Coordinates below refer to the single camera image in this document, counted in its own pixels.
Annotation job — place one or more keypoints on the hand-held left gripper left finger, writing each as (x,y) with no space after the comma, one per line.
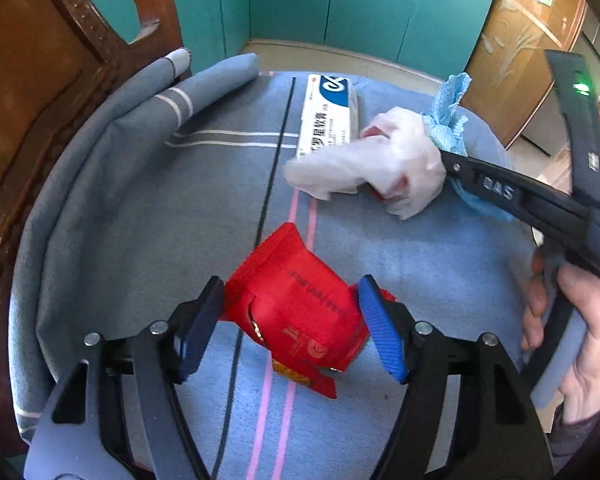
(200,330)

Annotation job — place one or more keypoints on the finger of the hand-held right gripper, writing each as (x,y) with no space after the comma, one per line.
(497,187)

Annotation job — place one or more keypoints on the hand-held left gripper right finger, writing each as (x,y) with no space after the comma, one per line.
(380,330)

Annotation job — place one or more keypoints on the red snack packet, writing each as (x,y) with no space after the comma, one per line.
(300,310)

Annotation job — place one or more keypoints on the blue paper towel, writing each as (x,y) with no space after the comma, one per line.
(450,105)

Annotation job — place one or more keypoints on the white plastic bag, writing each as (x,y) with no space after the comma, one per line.
(390,160)

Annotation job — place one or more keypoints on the person's right forearm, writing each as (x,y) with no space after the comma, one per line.
(575,445)

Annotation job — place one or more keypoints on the blue-grey striped cloth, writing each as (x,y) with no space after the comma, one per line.
(145,220)

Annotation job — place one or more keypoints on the wooden glass sliding door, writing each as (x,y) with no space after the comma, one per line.
(510,50)

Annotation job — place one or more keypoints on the white and blue ointment box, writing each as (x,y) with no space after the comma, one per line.
(325,115)

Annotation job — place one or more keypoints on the teal kitchen base cabinets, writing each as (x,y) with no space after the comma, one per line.
(360,0)

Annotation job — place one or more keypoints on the carved wooden chair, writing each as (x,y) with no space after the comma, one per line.
(30,85)

